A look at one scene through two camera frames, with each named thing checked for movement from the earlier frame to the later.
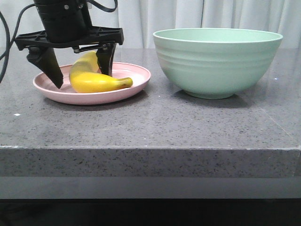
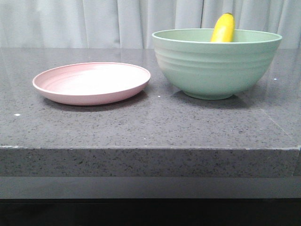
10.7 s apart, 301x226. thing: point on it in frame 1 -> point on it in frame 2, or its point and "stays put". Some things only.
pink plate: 139,76 stays put
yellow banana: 85,76 -> 223,29
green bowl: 216,63 stays put
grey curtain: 140,19 stays put
